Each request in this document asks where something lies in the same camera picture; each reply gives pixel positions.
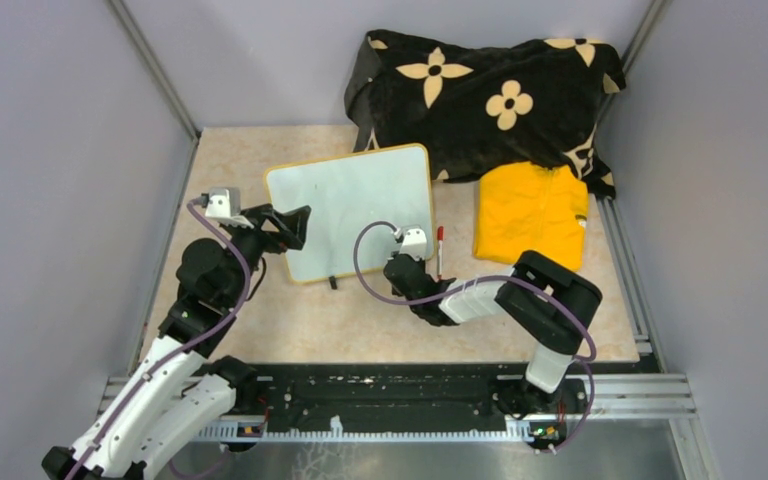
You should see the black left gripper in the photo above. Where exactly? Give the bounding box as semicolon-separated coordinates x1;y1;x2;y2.
224;203;311;305

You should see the whiteboard with yellow rim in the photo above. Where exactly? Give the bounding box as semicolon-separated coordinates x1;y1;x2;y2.
264;143;435;284

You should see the red capped marker pen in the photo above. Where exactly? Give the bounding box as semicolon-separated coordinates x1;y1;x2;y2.
435;226;445;281

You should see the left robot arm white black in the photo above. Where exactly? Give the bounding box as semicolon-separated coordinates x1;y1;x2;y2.
42;197;311;479

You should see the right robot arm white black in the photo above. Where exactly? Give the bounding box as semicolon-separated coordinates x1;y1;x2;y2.
384;250;603;412

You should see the folded yellow garment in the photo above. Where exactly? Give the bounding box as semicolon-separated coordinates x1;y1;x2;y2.
473;162;589;271

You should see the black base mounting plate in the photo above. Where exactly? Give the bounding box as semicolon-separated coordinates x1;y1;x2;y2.
230;364;643;435

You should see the black blanket with beige flowers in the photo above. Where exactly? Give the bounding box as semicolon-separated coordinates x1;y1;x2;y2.
343;29;626;198

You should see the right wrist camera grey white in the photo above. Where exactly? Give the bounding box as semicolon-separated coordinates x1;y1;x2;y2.
393;225;429;261

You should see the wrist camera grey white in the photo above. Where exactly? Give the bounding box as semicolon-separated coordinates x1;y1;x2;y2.
205;187;247;225
393;225;429;261

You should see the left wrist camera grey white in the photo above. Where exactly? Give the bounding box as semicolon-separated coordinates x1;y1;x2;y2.
205;187;247;225

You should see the aluminium frame rail front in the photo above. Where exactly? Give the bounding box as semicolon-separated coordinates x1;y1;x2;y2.
95;374;698;445

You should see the aluminium corner post left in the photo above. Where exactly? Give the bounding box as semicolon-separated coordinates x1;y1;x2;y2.
105;0;201;141

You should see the aluminium corner post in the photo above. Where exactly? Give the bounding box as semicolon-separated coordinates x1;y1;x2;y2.
599;0;666;121
105;0;201;141

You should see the aluminium side rail right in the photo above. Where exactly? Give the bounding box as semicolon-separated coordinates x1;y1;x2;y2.
596;198;669;373

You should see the aluminium corner post right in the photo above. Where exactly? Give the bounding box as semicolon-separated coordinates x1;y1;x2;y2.
599;0;666;121

